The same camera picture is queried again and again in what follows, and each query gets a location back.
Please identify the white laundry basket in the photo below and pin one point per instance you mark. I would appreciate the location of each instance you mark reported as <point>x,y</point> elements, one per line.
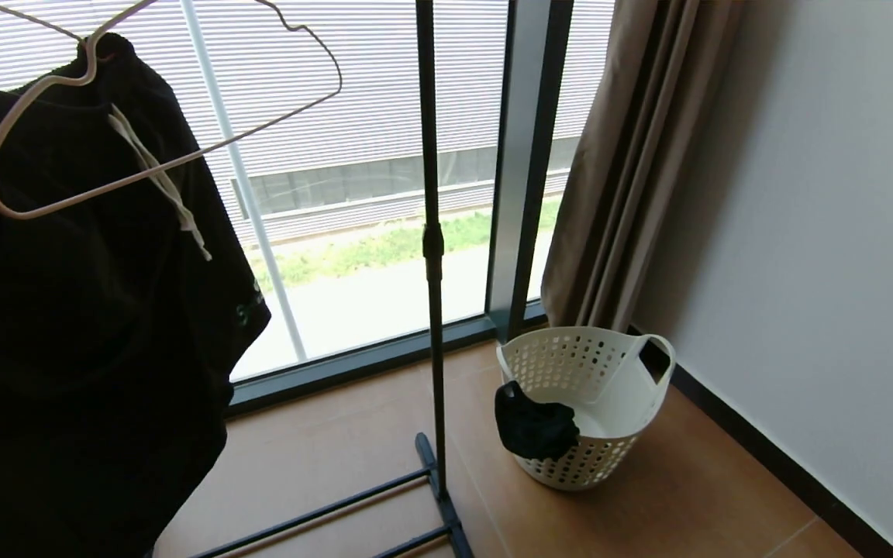
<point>617,403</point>

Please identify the black garment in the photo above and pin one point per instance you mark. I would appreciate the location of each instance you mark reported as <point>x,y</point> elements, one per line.
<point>536,426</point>

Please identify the black clothes rack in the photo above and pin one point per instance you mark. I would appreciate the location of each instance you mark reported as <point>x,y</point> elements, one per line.
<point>435,310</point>

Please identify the brown curtain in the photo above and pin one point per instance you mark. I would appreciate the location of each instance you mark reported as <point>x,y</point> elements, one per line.
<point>632,155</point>

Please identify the black shorts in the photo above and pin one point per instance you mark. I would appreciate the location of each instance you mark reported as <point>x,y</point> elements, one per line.
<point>90,349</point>

